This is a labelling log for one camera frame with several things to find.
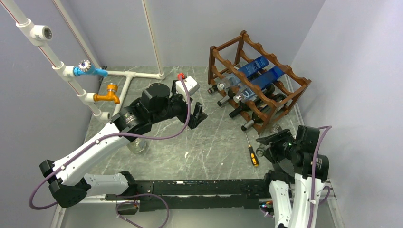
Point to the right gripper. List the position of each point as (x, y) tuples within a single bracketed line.
[(273, 153)]

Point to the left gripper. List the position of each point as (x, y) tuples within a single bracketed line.
[(198, 115)]

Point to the dark green wine bottle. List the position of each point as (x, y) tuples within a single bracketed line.
[(255, 119)]

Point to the labelled dark wine bottle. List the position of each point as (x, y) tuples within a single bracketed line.
[(229, 96)]

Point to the blue square bottle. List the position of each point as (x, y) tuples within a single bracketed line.
[(249, 69)]

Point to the clear stoppered glass bottle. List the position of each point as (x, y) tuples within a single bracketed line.
[(267, 78)]

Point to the clear tall bottle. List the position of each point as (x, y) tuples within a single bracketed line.
[(270, 131)]

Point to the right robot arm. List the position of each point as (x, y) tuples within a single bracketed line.
[(310, 175)]

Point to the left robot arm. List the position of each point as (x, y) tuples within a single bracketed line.
[(69, 180)]

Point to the wooden wine rack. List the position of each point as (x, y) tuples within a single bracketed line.
[(236, 53)]

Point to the clear lying bottle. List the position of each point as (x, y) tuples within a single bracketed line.
[(137, 146)]

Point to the yellow black screwdriver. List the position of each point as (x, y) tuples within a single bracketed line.
[(252, 155)]

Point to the orange brass tap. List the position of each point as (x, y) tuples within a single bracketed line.
[(110, 96)]

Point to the blue tap valve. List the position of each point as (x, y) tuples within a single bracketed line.
[(85, 67)]

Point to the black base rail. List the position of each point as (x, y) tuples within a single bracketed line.
[(197, 194)]

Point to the white pvc pipe frame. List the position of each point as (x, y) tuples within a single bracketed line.
[(41, 35)]

